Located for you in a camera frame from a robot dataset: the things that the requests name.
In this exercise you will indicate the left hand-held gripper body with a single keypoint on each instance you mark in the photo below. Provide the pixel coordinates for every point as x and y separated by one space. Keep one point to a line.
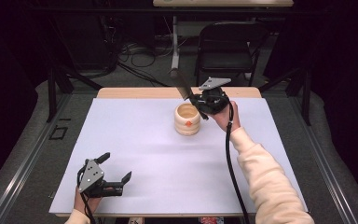
90 176

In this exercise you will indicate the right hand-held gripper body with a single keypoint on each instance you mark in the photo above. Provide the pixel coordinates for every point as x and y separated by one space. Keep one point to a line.
216 101

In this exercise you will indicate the cream ribbed cup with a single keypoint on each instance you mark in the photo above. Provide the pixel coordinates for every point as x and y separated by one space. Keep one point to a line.
187 123

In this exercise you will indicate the person's right hand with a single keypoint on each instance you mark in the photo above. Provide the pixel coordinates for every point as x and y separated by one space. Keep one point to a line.
227 119

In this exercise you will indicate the person's left hand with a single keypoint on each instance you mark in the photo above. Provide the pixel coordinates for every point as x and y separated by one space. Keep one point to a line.
84 203

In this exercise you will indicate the white table sheet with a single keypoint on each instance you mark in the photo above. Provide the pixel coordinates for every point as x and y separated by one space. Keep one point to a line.
143 155

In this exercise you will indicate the black folding chair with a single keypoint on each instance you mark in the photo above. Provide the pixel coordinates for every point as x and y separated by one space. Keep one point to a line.
223 59

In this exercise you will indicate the small white object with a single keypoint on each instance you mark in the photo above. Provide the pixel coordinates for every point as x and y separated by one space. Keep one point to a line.
136 221

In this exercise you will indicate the red patterned object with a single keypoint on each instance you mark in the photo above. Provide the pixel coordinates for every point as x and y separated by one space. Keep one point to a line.
211 220

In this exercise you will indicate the light wooden background table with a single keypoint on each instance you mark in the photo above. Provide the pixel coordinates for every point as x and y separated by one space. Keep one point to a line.
223 3

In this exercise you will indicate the black metal crossbar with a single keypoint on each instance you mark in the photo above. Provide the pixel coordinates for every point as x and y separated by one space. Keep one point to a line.
105 10

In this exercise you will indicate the aluminium floor rail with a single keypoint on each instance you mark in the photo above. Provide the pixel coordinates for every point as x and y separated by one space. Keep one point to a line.
28 161
326 168

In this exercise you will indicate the black metal frame stand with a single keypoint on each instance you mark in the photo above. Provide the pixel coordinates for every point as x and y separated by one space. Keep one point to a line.
306 93
52 93

